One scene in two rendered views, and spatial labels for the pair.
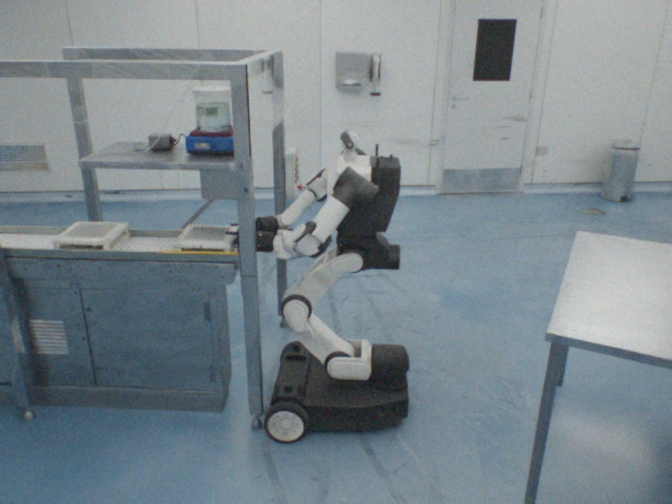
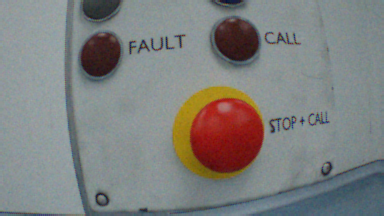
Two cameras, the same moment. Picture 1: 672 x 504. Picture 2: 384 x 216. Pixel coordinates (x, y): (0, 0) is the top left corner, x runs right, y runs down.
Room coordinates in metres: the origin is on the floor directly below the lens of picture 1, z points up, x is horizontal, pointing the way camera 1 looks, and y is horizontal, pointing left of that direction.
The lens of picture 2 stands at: (3.15, -0.21, 0.92)
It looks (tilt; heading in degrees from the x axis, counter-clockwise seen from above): 3 degrees down; 78
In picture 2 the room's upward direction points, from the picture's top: 5 degrees counter-clockwise
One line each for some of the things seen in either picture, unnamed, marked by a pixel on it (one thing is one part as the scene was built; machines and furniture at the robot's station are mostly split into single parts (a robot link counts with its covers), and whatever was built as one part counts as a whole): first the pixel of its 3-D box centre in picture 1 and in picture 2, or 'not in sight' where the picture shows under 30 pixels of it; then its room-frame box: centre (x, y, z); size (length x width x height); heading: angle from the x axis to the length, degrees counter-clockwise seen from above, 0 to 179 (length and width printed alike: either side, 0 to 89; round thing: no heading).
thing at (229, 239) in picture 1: (208, 235); not in sight; (2.42, 0.57, 0.89); 0.25 x 0.24 x 0.02; 178
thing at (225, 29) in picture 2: not in sight; (237, 38); (3.28, 0.23, 0.94); 0.03 x 0.01 x 0.03; 178
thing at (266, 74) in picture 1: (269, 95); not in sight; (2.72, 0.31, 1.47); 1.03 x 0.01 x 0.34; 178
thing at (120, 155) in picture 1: (171, 156); not in sight; (2.41, 0.70, 1.25); 0.62 x 0.38 x 0.04; 88
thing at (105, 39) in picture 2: not in sight; (99, 53); (3.20, 0.23, 0.94); 0.03 x 0.01 x 0.03; 178
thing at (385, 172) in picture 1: (363, 191); not in sight; (2.39, -0.11, 1.11); 0.34 x 0.30 x 0.36; 177
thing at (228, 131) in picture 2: not in sight; (222, 134); (3.26, 0.22, 0.88); 0.04 x 0.04 x 0.04; 88
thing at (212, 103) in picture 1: (212, 106); not in sight; (2.45, 0.52, 1.45); 0.15 x 0.15 x 0.19
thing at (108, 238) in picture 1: (91, 232); not in sight; (2.45, 1.10, 0.89); 0.25 x 0.24 x 0.02; 178
